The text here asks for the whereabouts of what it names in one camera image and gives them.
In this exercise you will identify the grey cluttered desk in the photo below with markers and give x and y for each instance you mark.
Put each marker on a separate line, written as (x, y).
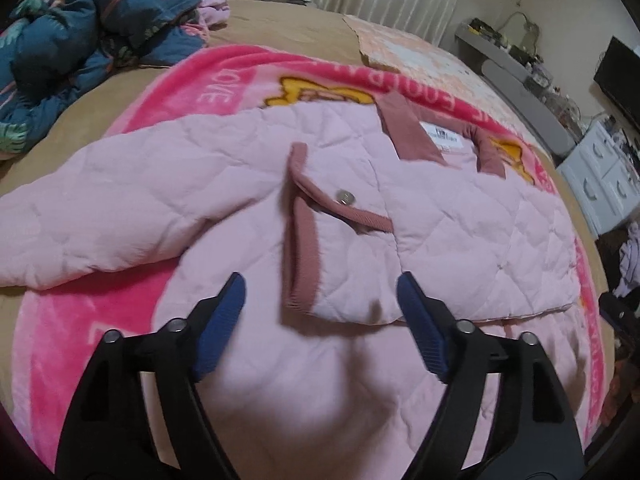
(505, 67)

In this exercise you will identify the lavender cloth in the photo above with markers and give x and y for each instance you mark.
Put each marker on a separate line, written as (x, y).
(215, 12)

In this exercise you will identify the purple cloth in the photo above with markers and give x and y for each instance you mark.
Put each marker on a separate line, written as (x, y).
(630, 265)

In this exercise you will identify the pink quilted jacket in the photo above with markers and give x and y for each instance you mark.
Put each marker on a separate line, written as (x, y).
(240, 180)

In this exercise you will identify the white drawer cabinet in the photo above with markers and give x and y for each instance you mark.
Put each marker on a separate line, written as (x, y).
(595, 175)

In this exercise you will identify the blue floral quilt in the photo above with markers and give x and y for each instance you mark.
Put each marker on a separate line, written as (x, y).
(60, 45)

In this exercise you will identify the bed with tan sheet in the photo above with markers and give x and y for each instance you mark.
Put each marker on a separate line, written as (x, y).
(285, 25)

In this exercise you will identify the pink printed blanket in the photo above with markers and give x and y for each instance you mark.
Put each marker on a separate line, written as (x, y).
(165, 95)

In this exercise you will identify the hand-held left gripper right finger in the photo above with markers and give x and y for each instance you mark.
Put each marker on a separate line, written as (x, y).
(420, 325)

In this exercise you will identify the black television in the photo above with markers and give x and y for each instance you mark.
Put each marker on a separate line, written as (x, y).
(620, 80)

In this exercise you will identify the desk lamp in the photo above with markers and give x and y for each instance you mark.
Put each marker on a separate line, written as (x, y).
(522, 20)

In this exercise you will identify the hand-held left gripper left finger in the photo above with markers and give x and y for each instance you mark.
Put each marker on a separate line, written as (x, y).
(220, 325)

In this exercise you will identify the pink floral cloth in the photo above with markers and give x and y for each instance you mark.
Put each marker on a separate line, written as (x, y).
(415, 55)

